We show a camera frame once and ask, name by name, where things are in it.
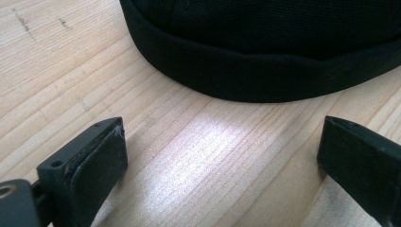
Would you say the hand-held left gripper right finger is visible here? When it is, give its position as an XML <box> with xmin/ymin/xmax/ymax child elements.
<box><xmin>316</xmin><ymin>115</ymin><xmax>401</xmax><ymax>227</ymax></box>

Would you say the black fabric hat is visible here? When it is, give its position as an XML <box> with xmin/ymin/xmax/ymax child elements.
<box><xmin>118</xmin><ymin>0</ymin><xmax>401</xmax><ymax>104</ymax></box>

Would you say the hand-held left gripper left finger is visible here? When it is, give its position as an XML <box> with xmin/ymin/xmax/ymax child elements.
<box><xmin>36</xmin><ymin>116</ymin><xmax>130</xmax><ymax>227</ymax></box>

